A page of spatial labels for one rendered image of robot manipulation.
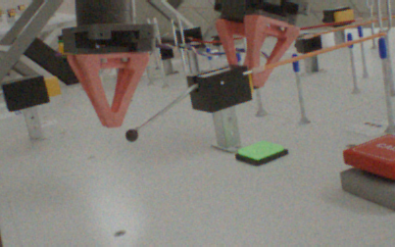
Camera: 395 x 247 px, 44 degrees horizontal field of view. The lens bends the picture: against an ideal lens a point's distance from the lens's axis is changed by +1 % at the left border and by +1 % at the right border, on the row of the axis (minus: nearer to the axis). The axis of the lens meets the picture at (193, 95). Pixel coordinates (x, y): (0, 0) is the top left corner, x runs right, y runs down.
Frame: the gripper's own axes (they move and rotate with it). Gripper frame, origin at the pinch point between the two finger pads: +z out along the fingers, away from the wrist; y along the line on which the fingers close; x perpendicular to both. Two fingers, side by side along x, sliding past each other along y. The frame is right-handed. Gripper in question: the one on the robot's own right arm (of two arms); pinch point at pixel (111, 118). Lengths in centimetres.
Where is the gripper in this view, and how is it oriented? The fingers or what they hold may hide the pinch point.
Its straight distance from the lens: 49.6
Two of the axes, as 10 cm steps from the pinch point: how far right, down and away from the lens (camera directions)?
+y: -4.8, -0.8, 8.8
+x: -8.8, 0.8, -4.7
